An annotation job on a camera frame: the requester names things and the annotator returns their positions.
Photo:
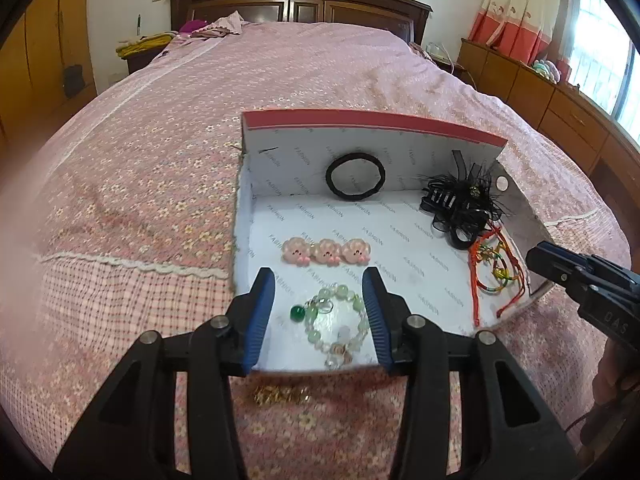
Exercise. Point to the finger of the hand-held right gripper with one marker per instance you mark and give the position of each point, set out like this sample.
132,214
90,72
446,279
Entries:
560,267

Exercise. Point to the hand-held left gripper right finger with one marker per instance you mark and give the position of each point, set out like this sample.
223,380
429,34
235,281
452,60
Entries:
376,325

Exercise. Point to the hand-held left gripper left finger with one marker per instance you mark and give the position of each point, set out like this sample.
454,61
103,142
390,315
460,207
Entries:
257,325

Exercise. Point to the green bead charm silver clasp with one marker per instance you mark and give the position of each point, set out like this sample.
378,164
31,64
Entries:
298,313

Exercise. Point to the red cardboard box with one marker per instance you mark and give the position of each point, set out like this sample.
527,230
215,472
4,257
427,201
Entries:
430,290

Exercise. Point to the pink three-figure hair clip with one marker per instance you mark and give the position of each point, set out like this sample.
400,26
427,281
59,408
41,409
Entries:
325,250

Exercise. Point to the person's right hand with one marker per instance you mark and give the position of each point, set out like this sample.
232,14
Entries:
607,365

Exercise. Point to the black feather hair clip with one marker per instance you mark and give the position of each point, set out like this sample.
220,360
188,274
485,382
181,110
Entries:
440,197

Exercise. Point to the long wooden cabinet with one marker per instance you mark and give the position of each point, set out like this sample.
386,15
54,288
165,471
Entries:
550,105

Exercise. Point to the pastel plush toy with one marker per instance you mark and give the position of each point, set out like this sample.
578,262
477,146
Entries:
546,71

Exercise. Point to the pink floral bedspread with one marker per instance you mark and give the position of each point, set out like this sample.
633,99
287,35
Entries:
175,135

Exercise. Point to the window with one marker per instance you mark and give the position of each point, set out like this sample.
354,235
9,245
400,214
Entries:
600,60

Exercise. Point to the pink and white curtain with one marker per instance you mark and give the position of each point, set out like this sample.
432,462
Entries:
515,25

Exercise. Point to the dark wooden nightstand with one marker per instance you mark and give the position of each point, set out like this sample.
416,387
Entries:
140,62

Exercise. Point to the pink garment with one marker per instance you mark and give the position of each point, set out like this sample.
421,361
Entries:
225,25

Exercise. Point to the yellow folded cloth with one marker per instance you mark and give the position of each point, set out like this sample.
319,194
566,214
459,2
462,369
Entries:
142,45

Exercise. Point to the black hanging bag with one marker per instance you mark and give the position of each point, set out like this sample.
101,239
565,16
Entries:
72,82

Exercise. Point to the magenta cloth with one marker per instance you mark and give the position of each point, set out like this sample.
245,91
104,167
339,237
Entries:
192,26

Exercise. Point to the dark wooden headboard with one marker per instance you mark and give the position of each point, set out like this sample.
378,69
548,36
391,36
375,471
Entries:
300,7

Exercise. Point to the wooden wardrobe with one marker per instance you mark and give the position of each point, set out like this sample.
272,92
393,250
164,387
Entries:
40,50

